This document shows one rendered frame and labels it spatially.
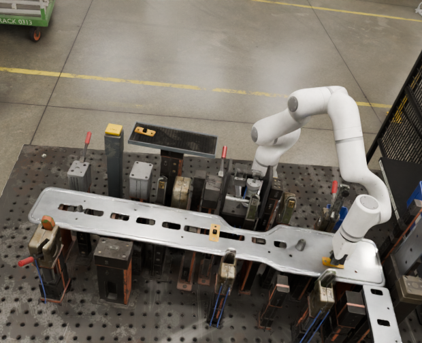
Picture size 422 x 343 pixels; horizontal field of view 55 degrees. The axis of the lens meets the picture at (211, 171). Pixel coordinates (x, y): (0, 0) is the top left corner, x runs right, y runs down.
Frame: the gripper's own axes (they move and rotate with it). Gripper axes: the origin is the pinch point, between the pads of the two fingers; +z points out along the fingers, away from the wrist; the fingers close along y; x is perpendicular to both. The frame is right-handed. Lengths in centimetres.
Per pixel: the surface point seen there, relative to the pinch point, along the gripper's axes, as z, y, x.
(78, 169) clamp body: -2, -21, -105
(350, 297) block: 5.2, 12.2, 5.8
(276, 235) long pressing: 3.3, -9.2, -22.0
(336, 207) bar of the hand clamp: -7.4, -19.6, 0.3
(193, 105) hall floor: 104, -241, -76
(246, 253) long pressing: 3.4, 2.2, -33.4
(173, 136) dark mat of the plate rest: -12, -40, -70
